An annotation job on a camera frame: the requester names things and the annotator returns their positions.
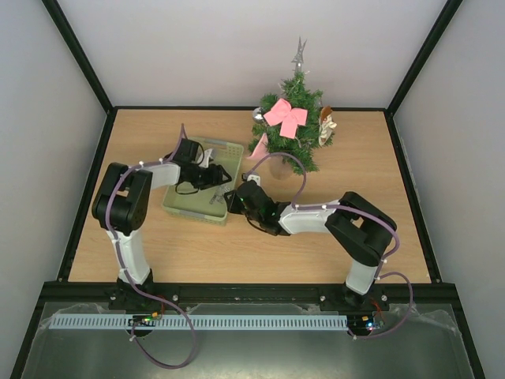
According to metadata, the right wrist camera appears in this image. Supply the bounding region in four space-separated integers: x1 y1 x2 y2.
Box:
241 171 261 186

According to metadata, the light green plastic basket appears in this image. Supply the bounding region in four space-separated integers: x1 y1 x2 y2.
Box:
162 137 244 226

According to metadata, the silver star tree topper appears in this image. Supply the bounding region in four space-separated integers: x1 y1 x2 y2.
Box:
291 37 307 73

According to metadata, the black aluminium frame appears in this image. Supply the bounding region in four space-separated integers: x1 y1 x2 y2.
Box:
9 0 486 379

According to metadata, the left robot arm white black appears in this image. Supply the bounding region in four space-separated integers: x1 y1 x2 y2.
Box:
92 137 244 311

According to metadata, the brown hat snowman ornament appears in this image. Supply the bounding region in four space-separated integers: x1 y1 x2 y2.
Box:
318 106 337 146

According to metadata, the small green christmas tree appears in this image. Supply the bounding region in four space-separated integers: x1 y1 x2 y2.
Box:
247 69 335 181

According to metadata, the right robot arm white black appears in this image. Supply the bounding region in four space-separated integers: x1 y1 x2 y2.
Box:
224 181 399 310

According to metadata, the pink heart ornament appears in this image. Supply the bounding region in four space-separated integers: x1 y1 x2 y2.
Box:
264 99 308 139

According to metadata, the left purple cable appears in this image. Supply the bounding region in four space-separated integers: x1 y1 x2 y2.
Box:
106 122 198 369

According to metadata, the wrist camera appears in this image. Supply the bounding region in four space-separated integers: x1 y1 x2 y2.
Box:
241 171 261 186
197 148 215 168

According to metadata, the silver spiral ornament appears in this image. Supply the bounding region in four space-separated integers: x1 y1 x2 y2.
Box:
209 185 230 205

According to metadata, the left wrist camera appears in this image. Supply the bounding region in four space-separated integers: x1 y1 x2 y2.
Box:
197 148 215 168

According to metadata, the light blue slotted cable duct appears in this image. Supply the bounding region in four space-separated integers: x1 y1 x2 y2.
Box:
49 313 348 331

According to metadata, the silver disco ball ornament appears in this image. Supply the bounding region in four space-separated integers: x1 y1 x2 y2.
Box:
252 107 264 123

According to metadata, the pink hat gnome ornament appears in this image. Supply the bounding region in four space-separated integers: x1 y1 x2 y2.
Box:
248 133 268 161

